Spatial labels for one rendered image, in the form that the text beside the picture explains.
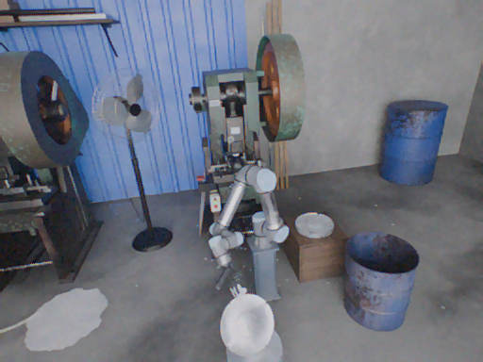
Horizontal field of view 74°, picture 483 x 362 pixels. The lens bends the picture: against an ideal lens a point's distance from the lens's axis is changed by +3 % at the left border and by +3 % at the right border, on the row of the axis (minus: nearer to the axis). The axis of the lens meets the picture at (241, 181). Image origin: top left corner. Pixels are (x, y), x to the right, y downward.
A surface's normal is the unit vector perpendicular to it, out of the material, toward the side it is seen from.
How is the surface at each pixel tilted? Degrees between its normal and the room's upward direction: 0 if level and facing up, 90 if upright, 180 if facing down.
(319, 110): 90
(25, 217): 90
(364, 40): 90
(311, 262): 90
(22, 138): 100
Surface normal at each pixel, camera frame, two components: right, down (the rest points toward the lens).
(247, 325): 0.31, -0.22
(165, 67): 0.17, 0.41
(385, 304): -0.07, 0.46
